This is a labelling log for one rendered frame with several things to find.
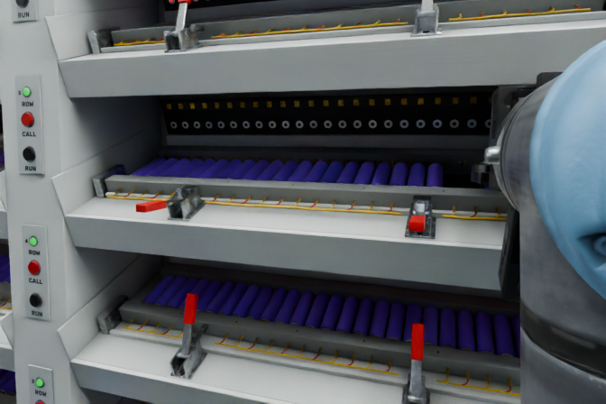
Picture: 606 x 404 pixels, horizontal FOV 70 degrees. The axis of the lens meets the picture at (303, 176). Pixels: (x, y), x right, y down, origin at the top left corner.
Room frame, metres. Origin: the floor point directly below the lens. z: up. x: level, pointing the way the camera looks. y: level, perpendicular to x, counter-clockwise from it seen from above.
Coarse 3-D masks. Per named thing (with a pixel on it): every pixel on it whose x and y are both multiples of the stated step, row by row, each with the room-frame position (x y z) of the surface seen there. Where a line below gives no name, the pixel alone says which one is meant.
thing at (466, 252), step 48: (144, 144) 0.67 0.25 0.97; (192, 144) 0.67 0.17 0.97; (240, 144) 0.64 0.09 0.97; (288, 144) 0.62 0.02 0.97; (336, 144) 0.60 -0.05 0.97; (384, 144) 0.58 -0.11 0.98; (432, 144) 0.56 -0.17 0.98; (480, 144) 0.54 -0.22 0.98; (96, 192) 0.57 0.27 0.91; (96, 240) 0.53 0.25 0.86; (144, 240) 0.50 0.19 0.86; (192, 240) 0.48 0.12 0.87; (240, 240) 0.46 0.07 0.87; (288, 240) 0.44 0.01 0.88; (336, 240) 0.42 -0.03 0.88; (384, 240) 0.41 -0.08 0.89; (432, 240) 0.40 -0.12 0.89; (480, 240) 0.39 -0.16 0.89; (480, 288) 0.39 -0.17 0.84
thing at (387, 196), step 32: (128, 192) 0.56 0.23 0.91; (160, 192) 0.54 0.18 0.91; (224, 192) 0.51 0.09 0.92; (256, 192) 0.50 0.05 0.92; (288, 192) 0.49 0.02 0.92; (320, 192) 0.48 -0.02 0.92; (352, 192) 0.46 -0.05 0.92; (384, 192) 0.45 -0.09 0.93; (416, 192) 0.44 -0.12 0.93; (448, 192) 0.44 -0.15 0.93; (480, 192) 0.43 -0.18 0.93
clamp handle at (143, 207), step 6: (180, 192) 0.49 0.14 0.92; (180, 198) 0.49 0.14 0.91; (138, 204) 0.43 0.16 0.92; (144, 204) 0.43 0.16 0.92; (150, 204) 0.43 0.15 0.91; (156, 204) 0.44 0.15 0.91; (162, 204) 0.45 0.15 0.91; (168, 204) 0.46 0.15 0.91; (174, 204) 0.47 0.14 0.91; (138, 210) 0.43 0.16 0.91; (144, 210) 0.43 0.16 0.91; (150, 210) 0.43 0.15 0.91
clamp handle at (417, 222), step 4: (420, 204) 0.41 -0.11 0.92; (424, 204) 0.41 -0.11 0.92; (420, 208) 0.41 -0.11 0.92; (424, 208) 0.41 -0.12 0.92; (416, 212) 0.41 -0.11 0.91; (420, 212) 0.41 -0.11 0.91; (424, 212) 0.41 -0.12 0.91; (412, 216) 0.37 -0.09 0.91; (416, 216) 0.37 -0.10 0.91; (420, 216) 0.37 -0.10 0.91; (424, 216) 0.37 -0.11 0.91; (412, 220) 0.35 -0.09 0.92; (416, 220) 0.35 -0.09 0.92; (420, 220) 0.35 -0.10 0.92; (424, 220) 0.35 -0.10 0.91; (412, 224) 0.35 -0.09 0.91; (416, 224) 0.34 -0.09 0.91; (420, 224) 0.34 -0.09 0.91; (424, 224) 0.35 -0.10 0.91; (412, 228) 0.35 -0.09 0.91; (416, 228) 0.34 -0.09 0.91; (420, 228) 0.34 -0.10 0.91; (424, 228) 0.35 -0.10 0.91
